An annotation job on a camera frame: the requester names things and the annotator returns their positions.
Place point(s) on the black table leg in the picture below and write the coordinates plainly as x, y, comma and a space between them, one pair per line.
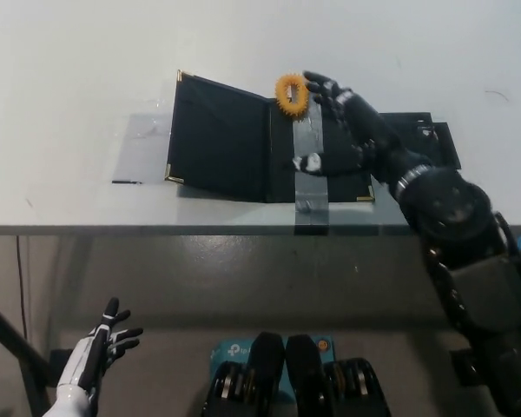
13, 339

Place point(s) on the grey duct tape strip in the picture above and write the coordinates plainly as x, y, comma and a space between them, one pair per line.
311, 195

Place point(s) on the black USC diary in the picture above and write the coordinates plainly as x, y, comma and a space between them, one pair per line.
221, 139

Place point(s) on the transparent plastic sheet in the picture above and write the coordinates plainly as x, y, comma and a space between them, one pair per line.
143, 147

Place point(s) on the teal tp-link box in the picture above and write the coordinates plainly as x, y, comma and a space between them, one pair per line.
232, 352

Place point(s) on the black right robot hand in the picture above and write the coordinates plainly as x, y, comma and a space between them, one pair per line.
360, 126

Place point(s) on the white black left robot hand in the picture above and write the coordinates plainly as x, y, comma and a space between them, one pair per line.
87, 356

